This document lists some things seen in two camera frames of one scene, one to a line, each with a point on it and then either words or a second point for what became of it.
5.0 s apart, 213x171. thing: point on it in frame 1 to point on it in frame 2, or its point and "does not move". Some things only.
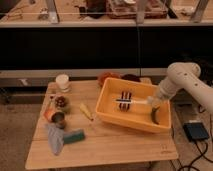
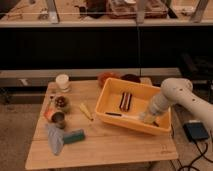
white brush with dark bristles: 124,101 to 122,115
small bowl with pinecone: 61,103 does not move
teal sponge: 73,136 does not move
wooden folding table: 68,132 does not move
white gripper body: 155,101 to 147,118
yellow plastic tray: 139,115 does not move
